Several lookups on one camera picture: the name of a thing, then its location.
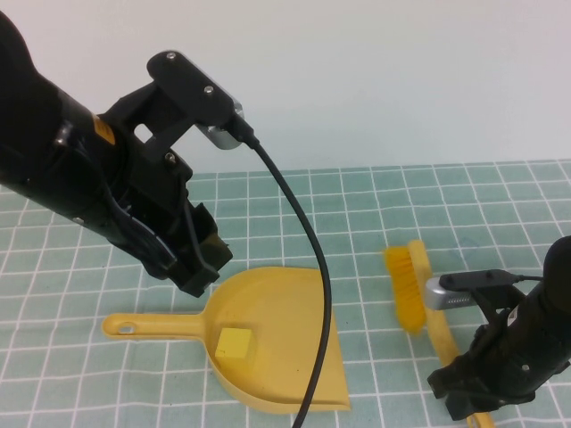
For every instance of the small yellow foam cube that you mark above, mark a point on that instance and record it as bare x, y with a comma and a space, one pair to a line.
234, 343

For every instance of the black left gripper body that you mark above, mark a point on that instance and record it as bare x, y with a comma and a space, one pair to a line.
143, 200

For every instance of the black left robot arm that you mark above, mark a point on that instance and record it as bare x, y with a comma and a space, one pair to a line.
27, 134

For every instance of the yellow hand brush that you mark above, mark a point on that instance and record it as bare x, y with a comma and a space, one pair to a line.
408, 290

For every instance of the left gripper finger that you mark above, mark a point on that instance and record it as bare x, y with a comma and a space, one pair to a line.
196, 278
212, 245

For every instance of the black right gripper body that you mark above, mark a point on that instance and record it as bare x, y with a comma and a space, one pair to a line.
513, 356

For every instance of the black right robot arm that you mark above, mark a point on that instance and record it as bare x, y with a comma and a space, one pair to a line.
557, 276

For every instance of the yellow plastic dustpan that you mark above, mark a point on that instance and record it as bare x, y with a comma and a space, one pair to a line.
276, 321

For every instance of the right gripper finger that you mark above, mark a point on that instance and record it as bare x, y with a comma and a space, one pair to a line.
473, 403
452, 379

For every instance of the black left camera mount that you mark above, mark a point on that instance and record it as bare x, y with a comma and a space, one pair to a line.
187, 84

